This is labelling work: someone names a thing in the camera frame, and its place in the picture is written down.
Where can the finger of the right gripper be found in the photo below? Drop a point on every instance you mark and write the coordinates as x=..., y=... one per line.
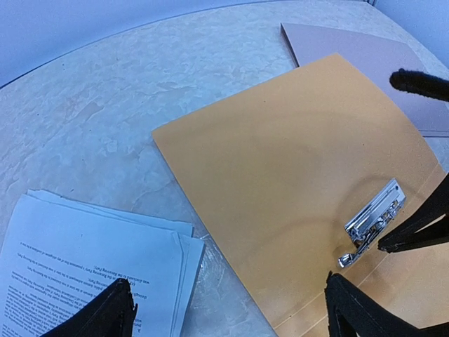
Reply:
x=428, y=226

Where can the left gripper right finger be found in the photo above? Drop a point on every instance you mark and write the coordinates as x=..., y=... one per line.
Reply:
x=352, y=313

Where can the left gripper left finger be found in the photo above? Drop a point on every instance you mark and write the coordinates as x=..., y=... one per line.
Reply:
x=110, y=313

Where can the metal folder spine clip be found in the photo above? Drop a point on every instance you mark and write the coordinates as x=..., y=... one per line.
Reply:
x=371, y=221

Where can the stack of printed papers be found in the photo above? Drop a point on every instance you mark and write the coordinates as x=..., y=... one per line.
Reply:
x=59, y=254

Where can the orange file folder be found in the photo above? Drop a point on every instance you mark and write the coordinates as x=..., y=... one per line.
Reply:
x=276, y=171

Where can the translucent grey plastic sheet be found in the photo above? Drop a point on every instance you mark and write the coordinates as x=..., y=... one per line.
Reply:
x=375, y=57

